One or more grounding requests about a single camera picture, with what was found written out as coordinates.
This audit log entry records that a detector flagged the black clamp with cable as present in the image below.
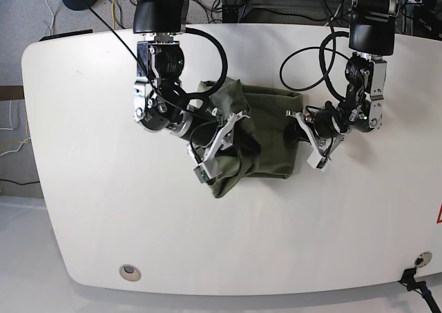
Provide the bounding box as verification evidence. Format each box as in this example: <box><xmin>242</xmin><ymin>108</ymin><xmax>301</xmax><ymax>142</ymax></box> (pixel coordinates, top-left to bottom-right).
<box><xmin>398</xmin><ymin>268</ymin><xmax>441</xmax><ymax>313</ymax></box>

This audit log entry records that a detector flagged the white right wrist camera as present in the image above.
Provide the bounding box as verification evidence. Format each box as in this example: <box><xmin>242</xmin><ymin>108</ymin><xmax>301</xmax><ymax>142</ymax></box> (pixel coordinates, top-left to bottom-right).
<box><xmin>193</xmin><ymin>160</ymin><xmax>222</xmax><ymax>183</ymax></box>

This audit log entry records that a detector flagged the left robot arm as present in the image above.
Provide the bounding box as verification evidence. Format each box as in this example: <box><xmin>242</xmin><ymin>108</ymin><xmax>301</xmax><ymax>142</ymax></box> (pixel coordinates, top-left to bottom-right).
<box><xmin>286</xmin><ymin>0</ymin><xmax>399</xmax><ymax>171</ymax></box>

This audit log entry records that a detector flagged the red warning triangle sticker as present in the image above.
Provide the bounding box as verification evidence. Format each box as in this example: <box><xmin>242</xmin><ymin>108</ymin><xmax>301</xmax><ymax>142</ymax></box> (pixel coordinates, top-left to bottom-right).
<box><xmin>436</xmin><ymin>205</ymin><xmax>442</xmax><ymax>224</ymax></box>

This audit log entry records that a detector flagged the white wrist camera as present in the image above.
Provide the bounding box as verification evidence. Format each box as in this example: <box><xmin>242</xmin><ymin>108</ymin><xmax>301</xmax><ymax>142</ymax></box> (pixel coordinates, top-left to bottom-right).
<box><xmin>193</xmin><ymin>160</ymin><xmax>222</xmax><ymax>183</ymax></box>
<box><xmin>307</xmin><ymin>151</ymin><xmax>330</xmax><ymax>172</ymax></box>

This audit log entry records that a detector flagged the left table grommet hole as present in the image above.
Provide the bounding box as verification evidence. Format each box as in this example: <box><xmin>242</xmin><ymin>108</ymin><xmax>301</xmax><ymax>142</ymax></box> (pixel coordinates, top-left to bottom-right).
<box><xmin>119</xmin><ymin>265</ymin><xmax>142</xmax><ymax>282</ymax></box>

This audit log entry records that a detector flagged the table grommet hole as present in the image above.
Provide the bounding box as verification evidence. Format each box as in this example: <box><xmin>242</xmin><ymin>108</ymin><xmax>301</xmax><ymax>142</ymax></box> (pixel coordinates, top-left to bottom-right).
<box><xmin>414</xmin><ymin>252</ymin><xmax>432</xmax><ymax>268</ymax></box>
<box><xmin>119</xmin><ymin>265</ymin><xmax>142</xmax><ymax>282</ymax></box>

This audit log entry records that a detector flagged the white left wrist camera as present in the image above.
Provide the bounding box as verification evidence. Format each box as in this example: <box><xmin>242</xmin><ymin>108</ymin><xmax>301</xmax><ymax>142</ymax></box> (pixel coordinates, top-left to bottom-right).
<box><xmin>307</xmin><ymin>151</ymin><xmax>330</xmax><ymax>172</ymax></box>

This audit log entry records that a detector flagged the yellow cable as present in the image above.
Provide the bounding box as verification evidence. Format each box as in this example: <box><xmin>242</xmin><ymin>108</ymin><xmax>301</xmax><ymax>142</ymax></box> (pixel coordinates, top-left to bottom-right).
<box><xmin>110</xmin><ymin>0</ymin><xmax>131</xmax><ymax>30</ymax></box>

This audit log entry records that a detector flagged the right table grommet hole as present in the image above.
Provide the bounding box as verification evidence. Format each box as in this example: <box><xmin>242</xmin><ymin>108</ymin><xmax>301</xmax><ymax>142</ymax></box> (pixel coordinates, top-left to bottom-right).
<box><xmin>414</xmin><ymin>252</ymin><xmax>432</xmax><ymax>268</ymax></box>

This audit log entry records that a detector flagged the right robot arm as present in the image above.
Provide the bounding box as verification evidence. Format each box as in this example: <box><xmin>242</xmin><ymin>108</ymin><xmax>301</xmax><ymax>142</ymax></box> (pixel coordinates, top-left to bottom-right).
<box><xmin>133</xmin><ymin>0</ymin><xmax>244</xmax><ymax>164</ymax></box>

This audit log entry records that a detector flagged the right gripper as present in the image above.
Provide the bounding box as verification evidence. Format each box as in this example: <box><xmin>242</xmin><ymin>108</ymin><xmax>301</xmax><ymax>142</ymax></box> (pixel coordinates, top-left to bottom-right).
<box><xmin>186</xmin><ymin>111</ymin><xmax>249</xmax><ymax>166</ymax></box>

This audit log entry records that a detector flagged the olive green T-shirt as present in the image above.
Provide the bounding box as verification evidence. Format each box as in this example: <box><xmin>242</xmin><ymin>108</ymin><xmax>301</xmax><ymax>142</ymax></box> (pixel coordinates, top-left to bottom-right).
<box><xmin>209</xmin><ymin>78</ymin><xmax>303</xmax><ymax>198</ymax></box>

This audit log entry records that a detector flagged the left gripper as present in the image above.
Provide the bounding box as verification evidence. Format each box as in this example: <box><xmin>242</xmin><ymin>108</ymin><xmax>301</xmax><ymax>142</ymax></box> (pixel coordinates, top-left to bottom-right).
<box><xmin>283</xmin><ymin>107</ymin><xmax>345</xmax><ymax>161</ymax></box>

